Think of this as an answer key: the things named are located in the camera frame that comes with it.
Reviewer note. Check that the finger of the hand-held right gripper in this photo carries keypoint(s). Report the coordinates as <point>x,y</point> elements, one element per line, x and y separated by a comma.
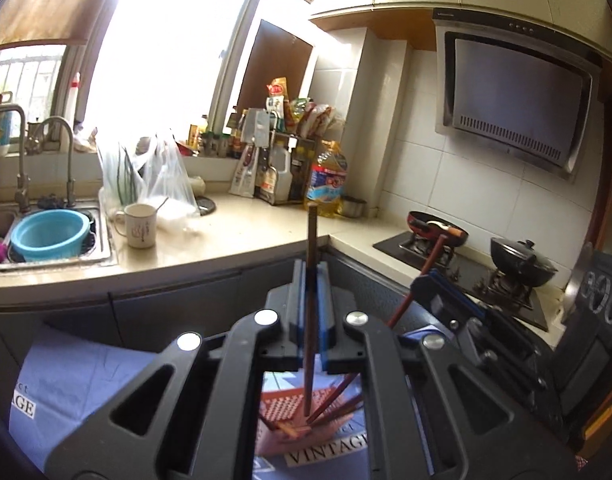
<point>438,301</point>
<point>458,290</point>

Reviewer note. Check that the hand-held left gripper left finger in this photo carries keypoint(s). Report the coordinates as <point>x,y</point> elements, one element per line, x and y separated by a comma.
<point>297,310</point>

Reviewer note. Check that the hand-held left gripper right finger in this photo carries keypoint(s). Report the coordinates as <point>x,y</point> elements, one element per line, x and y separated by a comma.
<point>327,320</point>

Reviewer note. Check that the brown wooden chopstick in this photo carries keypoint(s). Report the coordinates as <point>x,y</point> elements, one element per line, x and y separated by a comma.
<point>346,405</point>
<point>291,430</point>
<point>432,255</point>
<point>313,240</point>

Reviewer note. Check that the pink plastic utensil holder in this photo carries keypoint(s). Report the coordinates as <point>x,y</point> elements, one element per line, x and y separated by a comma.
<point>281,405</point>

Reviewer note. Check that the black gas stove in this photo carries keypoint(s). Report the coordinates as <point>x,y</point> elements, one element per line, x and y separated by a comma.
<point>486,285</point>

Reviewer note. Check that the red frying pan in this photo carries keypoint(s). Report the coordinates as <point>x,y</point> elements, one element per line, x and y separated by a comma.
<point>436,230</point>

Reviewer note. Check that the black wok with lid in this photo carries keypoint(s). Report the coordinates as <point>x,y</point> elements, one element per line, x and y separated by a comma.
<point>523,262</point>

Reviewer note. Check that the small steel cup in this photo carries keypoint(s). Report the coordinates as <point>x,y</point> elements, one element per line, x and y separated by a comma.
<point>355,208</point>

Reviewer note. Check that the cooking oil bottle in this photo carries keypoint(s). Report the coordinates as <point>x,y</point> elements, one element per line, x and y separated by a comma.
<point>326,180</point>

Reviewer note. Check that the black round lid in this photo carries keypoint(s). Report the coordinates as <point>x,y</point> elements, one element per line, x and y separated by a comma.
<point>205,206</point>

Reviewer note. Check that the white plastic jug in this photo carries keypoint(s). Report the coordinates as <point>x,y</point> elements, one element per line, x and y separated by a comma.
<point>280,170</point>

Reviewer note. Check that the packaged kitchen knife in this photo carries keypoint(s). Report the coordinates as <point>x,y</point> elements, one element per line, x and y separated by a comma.
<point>246,170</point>

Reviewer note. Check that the metal spoon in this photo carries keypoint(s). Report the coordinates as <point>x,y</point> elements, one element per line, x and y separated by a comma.
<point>160,204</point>

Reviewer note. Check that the clear plastic bag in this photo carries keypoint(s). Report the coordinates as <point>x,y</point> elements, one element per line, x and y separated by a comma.
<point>175,185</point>

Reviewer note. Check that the white mug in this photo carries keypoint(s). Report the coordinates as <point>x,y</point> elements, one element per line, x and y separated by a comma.
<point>138,227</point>

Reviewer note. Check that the row of seasoning bottles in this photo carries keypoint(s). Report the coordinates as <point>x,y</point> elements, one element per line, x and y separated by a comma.
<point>215,140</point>

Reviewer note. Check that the red bowl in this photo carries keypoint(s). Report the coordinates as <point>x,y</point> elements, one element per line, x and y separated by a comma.
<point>186,149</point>

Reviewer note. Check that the pile of food packets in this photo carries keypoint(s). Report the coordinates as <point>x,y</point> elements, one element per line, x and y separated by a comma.
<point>306,110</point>

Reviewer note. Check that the steel sink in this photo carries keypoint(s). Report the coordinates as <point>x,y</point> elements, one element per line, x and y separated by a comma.
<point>103,240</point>

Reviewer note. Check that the steel range hood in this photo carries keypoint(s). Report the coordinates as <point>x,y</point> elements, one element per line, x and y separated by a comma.
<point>516,90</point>

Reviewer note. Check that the blue printed tablecloth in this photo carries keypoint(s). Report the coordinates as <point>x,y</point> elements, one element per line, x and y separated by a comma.
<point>75,385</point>

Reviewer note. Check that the brown board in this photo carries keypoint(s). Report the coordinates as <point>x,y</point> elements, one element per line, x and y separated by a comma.
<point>276,70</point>

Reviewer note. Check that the blue plastic basin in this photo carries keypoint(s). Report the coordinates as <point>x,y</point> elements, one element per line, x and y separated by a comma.
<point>48,235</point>

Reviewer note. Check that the curved steel faucet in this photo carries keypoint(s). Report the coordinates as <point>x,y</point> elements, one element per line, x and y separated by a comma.
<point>68,160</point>

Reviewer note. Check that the kitchen window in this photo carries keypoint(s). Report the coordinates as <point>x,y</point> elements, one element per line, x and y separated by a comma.
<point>175,35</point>

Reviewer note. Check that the white spray bottle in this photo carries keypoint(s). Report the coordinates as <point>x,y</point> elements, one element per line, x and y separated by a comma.
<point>74,97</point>

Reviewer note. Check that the angular steel faucet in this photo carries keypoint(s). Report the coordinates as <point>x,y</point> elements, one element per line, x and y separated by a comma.
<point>18,160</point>

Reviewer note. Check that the teal bottle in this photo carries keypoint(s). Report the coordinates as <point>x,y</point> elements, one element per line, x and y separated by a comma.
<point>3,132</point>

